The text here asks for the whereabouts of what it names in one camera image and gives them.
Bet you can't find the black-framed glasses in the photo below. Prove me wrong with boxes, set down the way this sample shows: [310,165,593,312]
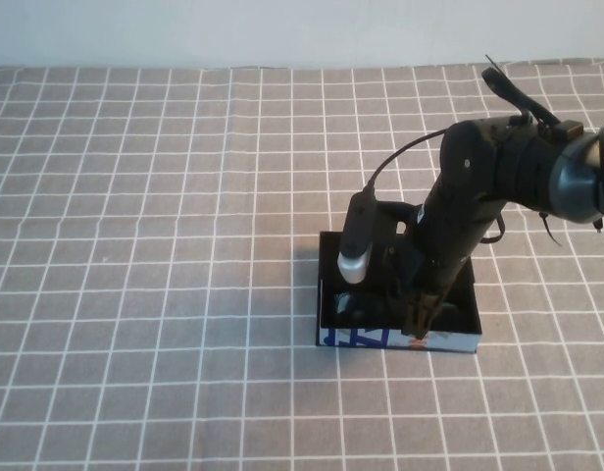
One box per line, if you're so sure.
[332,291,463,329]

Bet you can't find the grey white-checked tablecloth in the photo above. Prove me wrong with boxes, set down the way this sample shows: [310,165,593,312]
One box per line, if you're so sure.
[0,57,604,471]

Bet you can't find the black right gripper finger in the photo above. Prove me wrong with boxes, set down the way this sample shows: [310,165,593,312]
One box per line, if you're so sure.
[401,291,429,340]
[426,292,448,341]

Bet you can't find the black camera cable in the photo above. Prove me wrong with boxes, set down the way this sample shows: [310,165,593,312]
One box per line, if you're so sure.
[363,128,453,195]

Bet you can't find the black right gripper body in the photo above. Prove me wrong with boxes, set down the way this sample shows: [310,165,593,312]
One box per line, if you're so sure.
[376,187,503,303]

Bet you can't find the black wrist camera silver tip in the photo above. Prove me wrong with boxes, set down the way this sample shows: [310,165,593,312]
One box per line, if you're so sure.
[336,189,378,286]

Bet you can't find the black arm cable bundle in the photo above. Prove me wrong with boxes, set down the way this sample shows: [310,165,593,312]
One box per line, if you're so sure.
[480,53,562,127]

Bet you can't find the black glasses case printed side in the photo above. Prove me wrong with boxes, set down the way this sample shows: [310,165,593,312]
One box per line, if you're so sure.
[315,231,481,356]

